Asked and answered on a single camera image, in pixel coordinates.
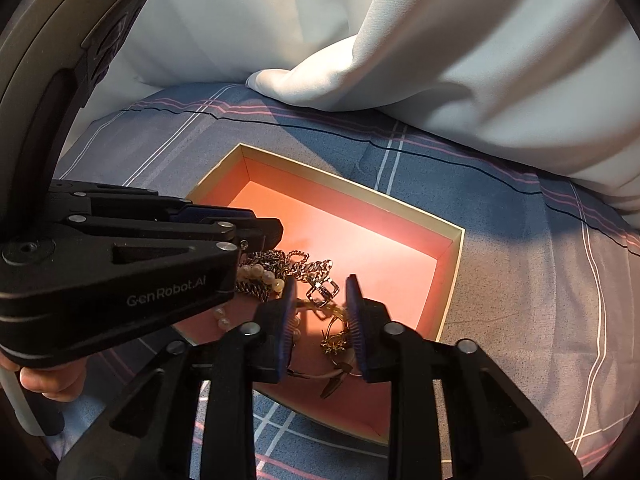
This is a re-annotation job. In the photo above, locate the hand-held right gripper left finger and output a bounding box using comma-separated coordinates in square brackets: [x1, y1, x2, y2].
[57, 275, 299, 480]

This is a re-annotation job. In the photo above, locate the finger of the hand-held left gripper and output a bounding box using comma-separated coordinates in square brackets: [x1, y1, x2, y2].
[49, 179, 257, 227]
[60, 214, 284, 262]

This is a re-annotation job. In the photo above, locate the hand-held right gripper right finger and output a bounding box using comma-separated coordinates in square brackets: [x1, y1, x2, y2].
[345, 274, 586, 480]

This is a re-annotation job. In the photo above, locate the gold link bracelet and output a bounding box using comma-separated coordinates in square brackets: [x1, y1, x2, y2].
[295, 298, 351, 322]

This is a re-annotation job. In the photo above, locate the silver square ring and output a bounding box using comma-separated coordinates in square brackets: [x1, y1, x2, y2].
[306, 279, 342, 308]

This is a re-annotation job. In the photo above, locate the white pearl bracelet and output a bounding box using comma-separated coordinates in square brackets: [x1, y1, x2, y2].
[214, 264, 302, 343]

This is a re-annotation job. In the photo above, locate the silver chain necklace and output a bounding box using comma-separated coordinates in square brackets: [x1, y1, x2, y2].
[239, 248, 335, 303]

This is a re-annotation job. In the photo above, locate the thin rose gold bangle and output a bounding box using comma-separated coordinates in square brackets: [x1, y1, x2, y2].
[287, 366, 362, 382]

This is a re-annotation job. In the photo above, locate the dark hair clip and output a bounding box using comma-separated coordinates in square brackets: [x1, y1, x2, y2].
[319, 369, 348, 400]

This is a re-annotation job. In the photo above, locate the pink-lined cardboard box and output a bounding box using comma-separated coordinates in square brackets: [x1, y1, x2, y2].
[172, 143, 466, 446]

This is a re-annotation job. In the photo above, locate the person's left hand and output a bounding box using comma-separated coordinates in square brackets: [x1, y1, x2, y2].
[19, 357, 87, 403]

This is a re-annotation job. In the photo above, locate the blue plaid bed sheet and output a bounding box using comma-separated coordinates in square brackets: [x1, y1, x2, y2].
[42, 82, 640, 480]

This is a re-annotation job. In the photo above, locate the white curtain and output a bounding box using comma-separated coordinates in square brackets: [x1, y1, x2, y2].
[95, 0, 640, 231]

